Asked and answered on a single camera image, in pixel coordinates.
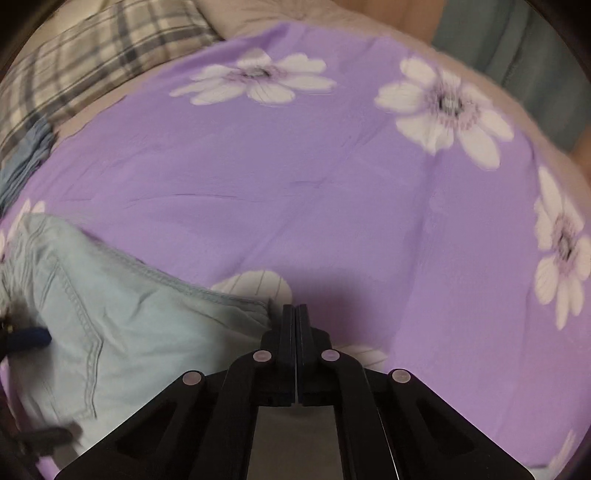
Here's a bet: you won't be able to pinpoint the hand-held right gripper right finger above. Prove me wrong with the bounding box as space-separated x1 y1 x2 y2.
295 304 533 480

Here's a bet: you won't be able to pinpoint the blue crumpled cloth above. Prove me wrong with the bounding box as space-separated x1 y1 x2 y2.
0 117 55 209

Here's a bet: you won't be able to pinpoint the teal curtain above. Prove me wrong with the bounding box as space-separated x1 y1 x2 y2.
431 0 591 151

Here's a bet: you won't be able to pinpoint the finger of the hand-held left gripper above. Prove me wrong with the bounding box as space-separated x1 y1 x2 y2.
0 318 51 358
9 425 83 462

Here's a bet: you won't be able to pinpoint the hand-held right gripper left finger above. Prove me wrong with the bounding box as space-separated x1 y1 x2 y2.
54 304 296 480

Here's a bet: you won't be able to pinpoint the light blue denim pants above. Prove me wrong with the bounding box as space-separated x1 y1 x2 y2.
0 213 278 467

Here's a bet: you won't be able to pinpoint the purple floral bedsheet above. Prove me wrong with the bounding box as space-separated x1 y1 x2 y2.
0 22 591 480

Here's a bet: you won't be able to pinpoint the plaid pillow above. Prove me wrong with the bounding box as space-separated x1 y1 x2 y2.
0 0 223 163

